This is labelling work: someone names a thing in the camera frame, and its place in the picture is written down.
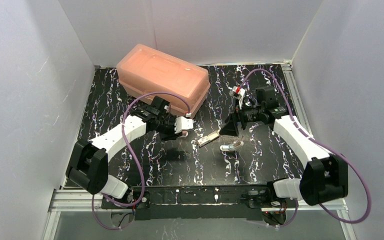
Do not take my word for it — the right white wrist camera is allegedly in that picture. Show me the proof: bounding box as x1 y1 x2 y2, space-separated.
229 86 246 110

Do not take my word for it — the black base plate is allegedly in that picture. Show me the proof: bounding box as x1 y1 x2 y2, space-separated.
100 183 299 222

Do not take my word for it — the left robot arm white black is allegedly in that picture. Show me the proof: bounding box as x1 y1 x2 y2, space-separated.
65 96 193 200

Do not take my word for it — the purple cable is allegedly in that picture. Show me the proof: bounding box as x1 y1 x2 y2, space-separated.
91 91 193 231
235 68 372 229

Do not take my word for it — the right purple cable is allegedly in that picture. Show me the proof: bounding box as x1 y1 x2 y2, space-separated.
235 68 372 229

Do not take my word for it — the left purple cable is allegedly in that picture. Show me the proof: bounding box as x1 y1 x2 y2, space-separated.
91 91 193 231

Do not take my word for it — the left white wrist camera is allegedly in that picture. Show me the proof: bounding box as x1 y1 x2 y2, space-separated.
174 116 194 134

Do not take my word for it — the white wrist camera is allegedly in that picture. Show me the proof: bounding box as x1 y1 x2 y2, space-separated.
174 116 194 134
229 86 246 110

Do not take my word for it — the pink mini stapler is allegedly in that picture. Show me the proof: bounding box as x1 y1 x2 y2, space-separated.
179 130 189 138

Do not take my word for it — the pink translucent plastic box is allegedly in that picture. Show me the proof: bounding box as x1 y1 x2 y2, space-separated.
116 44 210 117

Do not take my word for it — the white mini stapler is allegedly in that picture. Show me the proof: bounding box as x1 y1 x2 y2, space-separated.
219 140 244 152

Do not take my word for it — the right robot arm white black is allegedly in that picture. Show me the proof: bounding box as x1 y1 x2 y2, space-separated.
219 86 349 206

